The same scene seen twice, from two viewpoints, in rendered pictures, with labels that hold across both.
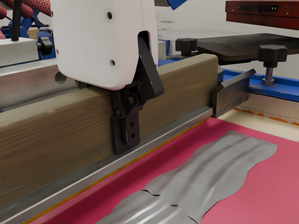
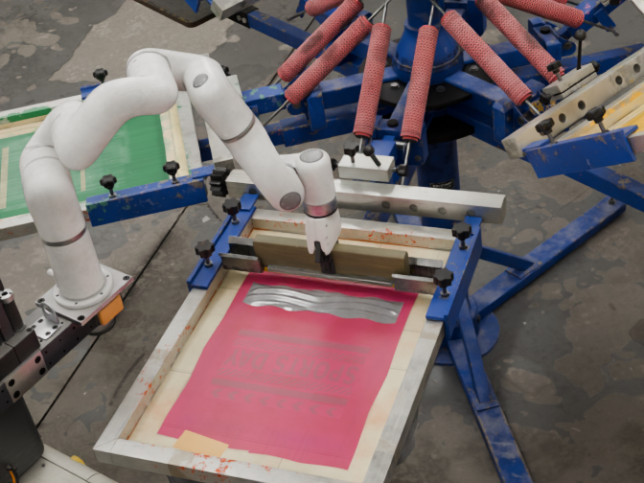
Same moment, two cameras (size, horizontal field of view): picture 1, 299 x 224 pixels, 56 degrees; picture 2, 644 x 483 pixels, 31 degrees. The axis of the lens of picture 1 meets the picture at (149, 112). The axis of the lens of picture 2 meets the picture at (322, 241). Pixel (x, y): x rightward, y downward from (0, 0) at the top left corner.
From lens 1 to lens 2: 243 cm
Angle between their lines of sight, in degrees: 62
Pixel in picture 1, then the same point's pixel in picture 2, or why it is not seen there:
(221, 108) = (399, 287)
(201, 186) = (336, 306)
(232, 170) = (353, 311)
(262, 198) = (341, 325)
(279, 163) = (374, 326)
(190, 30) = not seen: outside the picture
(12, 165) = (283, 255)
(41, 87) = (371, 206)
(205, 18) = not seen: outside the picture
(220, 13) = not seen: outside the picture
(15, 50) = (373, 173)
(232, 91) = (411, 283)
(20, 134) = (286, 248)
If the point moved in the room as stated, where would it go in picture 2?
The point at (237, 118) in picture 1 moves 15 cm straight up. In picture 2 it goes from (425, 301) to (420, 248)
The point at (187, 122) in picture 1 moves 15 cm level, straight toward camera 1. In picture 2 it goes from (366, 280) to (301, 300)
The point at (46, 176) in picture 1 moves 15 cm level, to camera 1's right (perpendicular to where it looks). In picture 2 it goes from (293, 264) to (321, 301)
